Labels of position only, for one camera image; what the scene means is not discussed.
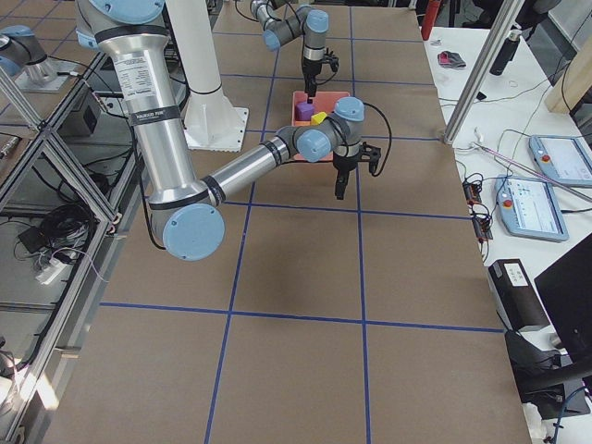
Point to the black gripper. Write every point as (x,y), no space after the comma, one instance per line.
(344,166)
(310,70)

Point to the dark purple foam block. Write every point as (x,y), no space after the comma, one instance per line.
(303,111)

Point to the yellow foam block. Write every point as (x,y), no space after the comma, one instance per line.
(318,118)

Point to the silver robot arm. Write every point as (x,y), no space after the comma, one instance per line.
(164,57)
(307,22)

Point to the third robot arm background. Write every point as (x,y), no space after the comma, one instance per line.
(24,59)

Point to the small circuit board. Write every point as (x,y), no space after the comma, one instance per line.
(472,192)

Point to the red grey cloth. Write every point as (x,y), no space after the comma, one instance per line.
(452,60)

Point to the red fire extinguisher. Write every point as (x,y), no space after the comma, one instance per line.
(430,16)

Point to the near teach pendant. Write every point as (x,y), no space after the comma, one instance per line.
(529,209)

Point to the teach pendant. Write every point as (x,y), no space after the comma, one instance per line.
(529,209)
(562,158)

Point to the black box with label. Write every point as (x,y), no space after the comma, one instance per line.
(516,298)

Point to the black water bottle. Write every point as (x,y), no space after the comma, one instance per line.
(506,52)

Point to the far teach pendant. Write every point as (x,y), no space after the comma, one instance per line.
(562,158)

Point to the black electronics box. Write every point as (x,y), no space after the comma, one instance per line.
(82,119)

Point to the black monitor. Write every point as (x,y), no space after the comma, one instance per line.
(565,290)

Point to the white power strip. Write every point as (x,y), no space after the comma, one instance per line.
(51,271)

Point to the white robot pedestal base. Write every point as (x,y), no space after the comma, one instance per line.
(211,121)

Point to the aluminium frame post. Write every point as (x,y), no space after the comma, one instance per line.
(508,12)

